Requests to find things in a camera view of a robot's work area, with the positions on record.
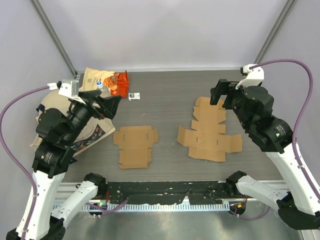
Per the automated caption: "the beige orange snack bag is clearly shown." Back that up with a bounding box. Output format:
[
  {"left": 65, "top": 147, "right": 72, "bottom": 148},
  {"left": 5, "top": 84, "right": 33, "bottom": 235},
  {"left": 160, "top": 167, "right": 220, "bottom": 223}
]
[{"left": 79, "top": 67, "right": 129, "bottom": 98}]

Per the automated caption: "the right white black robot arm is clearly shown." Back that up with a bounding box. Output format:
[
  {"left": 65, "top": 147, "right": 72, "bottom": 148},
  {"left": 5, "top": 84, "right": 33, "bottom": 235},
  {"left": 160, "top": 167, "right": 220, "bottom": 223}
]
[{"left": 210, "top": 79, "right": 320, "bottom": 230}]

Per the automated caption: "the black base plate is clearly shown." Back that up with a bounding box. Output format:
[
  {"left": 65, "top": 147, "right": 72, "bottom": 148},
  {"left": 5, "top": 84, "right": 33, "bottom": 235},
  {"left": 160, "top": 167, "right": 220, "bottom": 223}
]
[{"left": 107, "top": 181, "right": 244, "bottom": 205}]

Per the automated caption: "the white slotted cable duct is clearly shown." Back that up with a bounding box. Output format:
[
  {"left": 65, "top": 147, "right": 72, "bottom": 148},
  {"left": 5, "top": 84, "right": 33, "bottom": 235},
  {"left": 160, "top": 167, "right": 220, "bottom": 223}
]
[{"left": 51, "top": 202, "right": 230, "bottom": 212}]

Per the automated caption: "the left aluminium frame post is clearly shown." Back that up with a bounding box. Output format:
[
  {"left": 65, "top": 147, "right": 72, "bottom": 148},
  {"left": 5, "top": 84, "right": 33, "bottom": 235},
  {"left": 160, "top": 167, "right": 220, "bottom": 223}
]
[{"left": 29, "top": 0, "right": 78, "bottom": 78}]

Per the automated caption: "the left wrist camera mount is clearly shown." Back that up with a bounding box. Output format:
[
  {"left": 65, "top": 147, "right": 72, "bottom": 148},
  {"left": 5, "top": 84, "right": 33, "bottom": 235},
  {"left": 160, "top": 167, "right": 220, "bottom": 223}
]
[{"left": 47, "top": 79, "right": 85, "bottom": 104}]

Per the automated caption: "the small cardboard box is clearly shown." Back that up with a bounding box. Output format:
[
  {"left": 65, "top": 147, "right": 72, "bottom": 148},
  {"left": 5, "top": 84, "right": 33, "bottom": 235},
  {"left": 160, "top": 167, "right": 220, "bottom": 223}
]
[{"left": 113, "top": 125, "right": 158, "bottom": 170}]

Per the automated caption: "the small white tag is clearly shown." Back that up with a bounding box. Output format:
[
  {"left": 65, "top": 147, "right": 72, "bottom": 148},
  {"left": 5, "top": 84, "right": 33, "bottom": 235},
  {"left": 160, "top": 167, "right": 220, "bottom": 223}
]
[{"left": 128, "top": 92, "right": 141, "bottom": 101}]

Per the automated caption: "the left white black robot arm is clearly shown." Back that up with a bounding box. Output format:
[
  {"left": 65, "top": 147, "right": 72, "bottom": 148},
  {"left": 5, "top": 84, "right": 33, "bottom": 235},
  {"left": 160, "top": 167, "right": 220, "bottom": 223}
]
[{"left": 6, "top": 90, "right": 122, "bottom": 240}]

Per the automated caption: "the large flat cardboard box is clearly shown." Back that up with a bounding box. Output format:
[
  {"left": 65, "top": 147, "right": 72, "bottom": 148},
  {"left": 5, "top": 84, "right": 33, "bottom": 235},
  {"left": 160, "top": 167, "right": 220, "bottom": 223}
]
[{"left": 177, "top": 96, "right": 243, "bottom": 163}]

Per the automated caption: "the clear plastic water bottle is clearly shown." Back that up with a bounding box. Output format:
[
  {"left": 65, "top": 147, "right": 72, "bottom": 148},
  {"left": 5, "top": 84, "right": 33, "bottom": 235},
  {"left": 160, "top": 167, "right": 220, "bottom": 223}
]
[{"left": 96, "top": 81, "right": 111, "bottom": 98}]

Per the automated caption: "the aluminium frame post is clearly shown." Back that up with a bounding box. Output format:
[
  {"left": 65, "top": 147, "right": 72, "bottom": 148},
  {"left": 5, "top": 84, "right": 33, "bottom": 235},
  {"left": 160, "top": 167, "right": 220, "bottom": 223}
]
[
  {"left": 254, "top": 0, "right": 297, "bottom": 64},
  {"left": 29, "top": 0, "right": 78, "bottom": 78}
]

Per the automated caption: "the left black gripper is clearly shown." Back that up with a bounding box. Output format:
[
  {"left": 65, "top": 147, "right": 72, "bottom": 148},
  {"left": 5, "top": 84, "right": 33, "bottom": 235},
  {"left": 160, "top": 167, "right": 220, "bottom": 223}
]
[{"left": 64, "top": 89, "right": 122, "bottom": 143}]

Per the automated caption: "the beige canvas tote bag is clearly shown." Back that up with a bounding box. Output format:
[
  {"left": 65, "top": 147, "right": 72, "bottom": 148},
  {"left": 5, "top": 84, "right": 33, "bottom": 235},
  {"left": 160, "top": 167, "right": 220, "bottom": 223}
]
[{"left": 37, "top": 90, "right": 116, "bottom": 156}]

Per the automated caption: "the right aluminium frame post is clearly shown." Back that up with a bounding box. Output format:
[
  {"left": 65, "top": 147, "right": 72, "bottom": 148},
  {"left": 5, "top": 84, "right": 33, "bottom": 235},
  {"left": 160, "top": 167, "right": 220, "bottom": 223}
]
[{"left": 254, "top": 0, "right": 297, "bottom": 64}]

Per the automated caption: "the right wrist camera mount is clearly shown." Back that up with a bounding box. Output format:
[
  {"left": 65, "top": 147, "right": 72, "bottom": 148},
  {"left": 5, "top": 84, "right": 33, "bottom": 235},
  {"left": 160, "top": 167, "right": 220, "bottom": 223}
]
[{"left": 235, "top": 64, "right": 265, "bottom": 90}]

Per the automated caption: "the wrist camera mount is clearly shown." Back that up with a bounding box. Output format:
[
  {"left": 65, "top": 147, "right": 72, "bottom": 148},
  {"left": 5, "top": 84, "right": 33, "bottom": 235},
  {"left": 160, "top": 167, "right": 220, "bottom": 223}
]
[
  {"left": 235, "top": 64, "right": 265, "bottom": 90},
  {"left": 47, "top": 79, "right": 85, "bottom": 104}
]

